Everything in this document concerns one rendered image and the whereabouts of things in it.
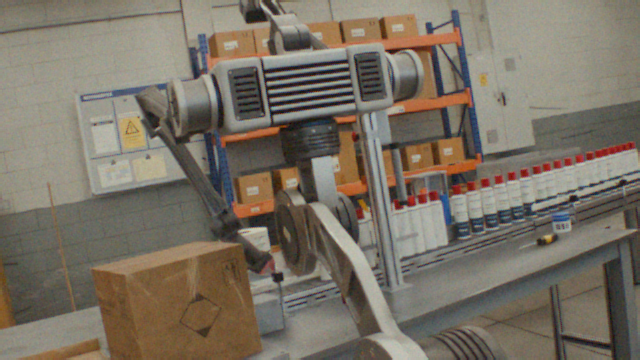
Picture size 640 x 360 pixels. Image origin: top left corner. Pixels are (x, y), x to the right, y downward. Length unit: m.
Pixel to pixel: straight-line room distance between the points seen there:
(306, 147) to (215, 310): 0.43
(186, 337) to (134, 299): 0.15
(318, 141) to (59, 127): 5.16
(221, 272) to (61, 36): 5.23
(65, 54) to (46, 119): 0.67
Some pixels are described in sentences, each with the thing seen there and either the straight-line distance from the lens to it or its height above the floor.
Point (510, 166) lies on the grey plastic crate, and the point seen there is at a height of 0.99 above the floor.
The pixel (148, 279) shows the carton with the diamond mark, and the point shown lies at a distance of 1.39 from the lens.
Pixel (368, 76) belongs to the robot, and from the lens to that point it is 1.42.
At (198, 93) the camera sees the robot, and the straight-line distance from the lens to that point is 1.32.
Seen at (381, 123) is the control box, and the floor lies 1.35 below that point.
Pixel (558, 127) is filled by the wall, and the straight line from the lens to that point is 8.55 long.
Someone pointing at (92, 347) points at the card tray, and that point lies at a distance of 1.96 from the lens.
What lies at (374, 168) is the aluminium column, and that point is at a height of 1.22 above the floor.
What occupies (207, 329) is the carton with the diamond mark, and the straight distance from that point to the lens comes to 1.46.
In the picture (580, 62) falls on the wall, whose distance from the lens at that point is 8.96.
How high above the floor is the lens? 1.31
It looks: 3 degrees down
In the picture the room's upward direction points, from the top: 10 degrees counter-clockwise
